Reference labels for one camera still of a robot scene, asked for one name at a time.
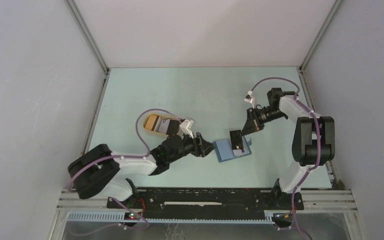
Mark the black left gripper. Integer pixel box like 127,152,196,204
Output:
168,129,216,164

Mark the aluminium frame rail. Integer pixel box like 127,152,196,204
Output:
47,188,368,240

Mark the beige oval card tray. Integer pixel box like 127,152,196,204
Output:
142,113,182,136

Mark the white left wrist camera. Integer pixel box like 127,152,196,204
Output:
179,118,195,139

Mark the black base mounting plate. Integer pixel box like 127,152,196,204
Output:
123,187,304,221

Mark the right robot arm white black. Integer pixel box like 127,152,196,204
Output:
241,88,335,209

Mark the black credit card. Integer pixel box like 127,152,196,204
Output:
229,129,244,151

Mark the white grey credit card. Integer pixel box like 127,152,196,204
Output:
232,145,251,158

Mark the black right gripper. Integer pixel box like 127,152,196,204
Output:
241,106,287,136

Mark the gold credit card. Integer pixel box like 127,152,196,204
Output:
143,114,161,132

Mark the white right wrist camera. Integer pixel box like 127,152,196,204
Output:
244,90,256,108

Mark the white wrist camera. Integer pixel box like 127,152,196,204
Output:
244,90,256,108
179,118,195,139

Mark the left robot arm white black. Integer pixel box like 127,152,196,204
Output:
66,132,216,208

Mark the blue card holder wallet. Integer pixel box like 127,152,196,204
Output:
214,137,252,163

